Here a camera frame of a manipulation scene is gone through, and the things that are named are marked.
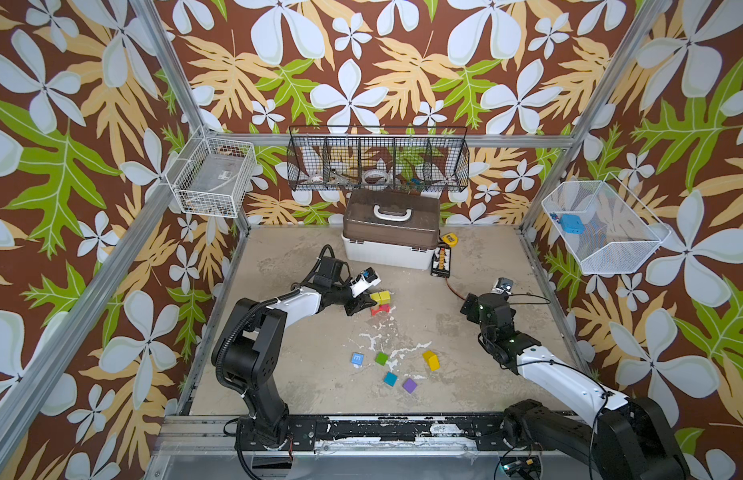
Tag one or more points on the teal wood cube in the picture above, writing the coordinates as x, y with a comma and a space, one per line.
390, 379

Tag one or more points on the brown lid storage box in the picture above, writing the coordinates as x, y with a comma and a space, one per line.
391, 228

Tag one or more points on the black battery pack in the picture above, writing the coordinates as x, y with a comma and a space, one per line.
441, 262

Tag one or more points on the white wire basket right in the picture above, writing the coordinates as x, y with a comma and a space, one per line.
621, 232

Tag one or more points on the green wood cube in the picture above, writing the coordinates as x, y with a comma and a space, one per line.
381, 358

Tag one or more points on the yellow connector plug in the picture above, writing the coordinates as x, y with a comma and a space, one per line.
450, 239

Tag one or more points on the white wire basket left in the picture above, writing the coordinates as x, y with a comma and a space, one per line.
210, 175

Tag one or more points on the yellow-green small cube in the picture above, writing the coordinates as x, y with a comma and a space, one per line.
384, 296

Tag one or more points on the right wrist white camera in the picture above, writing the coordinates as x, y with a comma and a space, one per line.
503, 286

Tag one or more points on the blue object in basket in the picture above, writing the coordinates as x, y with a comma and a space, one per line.
571, 224

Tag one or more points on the black wire basket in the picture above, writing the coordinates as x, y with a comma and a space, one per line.
401, 158

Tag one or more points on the white wire basket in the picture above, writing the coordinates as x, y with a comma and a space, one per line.
621, 232
210, 175

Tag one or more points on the red wood block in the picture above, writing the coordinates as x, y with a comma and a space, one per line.
385, 308

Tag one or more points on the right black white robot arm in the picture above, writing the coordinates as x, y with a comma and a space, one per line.
616, 436

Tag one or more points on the yellow wood block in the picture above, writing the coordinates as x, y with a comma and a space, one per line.
432, 360

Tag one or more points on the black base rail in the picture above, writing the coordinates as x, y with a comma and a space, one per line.
292, 433

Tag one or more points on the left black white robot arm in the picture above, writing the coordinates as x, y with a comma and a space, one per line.
247, 353

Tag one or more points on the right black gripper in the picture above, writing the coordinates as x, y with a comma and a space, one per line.
491, 299

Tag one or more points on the blue letter cube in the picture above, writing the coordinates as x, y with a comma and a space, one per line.
357, 360

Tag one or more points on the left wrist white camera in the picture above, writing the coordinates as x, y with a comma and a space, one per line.
364, 281

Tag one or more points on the purple wood cube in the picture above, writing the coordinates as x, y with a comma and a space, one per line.
410, 385

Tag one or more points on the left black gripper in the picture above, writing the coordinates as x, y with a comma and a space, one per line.
360, 303

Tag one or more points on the wrist white camera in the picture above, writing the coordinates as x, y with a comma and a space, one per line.
503, 286
364, 281

